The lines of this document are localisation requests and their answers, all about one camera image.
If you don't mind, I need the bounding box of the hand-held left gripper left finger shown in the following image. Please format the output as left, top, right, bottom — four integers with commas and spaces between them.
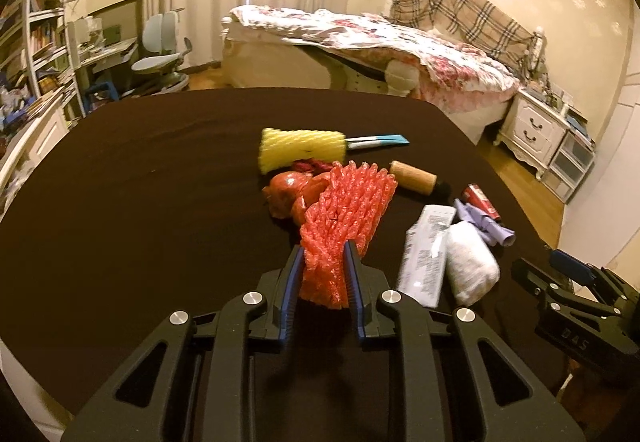
60, 244, 306, 442

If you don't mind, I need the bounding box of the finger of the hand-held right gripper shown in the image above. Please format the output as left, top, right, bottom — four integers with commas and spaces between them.
511, 258, 617, 319
549, 249, 640, 309

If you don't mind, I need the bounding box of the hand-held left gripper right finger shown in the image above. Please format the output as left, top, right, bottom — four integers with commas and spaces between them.
344, 241, 586, 442

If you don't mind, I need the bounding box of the red foam fruit net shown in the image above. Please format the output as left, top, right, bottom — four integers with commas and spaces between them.
298, 162, 398, 310

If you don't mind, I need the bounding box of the white printed packet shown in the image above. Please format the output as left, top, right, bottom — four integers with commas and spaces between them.
396, 204, 458, 307

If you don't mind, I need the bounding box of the dark red satin ribbon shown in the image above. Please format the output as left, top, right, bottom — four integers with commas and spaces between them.
291, 159, 333, 174

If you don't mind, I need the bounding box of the white crumpled bag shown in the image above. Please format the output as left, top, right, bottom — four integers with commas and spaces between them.
445, 223, 501, 307

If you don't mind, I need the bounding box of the crumpled purple glove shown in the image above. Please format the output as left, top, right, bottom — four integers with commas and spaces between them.
452, 200, 517, 247

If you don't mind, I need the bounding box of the small red packet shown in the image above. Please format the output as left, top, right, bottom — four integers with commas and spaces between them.
461, 184, 502, 223

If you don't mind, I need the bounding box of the clear plastic drawer unit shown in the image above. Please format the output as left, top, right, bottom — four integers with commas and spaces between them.
542, 132, 597, 203

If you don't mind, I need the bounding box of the stack of books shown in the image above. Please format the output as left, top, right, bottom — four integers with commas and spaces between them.
565, 106, 597, 147

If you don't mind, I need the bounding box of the white nightstand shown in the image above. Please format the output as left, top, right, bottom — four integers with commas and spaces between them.
495, 86, 573, 180

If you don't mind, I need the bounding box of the yellow foam fruit net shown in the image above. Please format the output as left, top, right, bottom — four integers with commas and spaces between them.
258, 127, 347, 174

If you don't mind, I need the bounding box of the white bed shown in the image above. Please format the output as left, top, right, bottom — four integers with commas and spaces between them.
220, 0, 548, 147

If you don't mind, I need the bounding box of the floral quilt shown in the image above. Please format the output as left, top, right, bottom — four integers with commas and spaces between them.
229, 5, 521, 123

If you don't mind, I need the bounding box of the grey desk chair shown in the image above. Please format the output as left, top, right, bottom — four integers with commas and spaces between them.
131, 10, 193, 95

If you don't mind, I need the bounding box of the plaid blanket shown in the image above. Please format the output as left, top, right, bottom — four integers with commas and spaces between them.
392, 0, 533, 67

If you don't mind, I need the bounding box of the blue stool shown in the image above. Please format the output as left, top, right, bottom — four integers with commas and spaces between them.
84, 82, 120, 115

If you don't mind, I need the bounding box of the white desk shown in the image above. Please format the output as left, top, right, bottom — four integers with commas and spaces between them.
67, 16, 138, 117

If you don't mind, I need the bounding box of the white bookshelf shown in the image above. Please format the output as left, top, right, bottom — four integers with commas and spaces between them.
0, 0, 83, 217

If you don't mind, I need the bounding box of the blue handled tool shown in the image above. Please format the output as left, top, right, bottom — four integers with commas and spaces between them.
345, 134, 410, 151

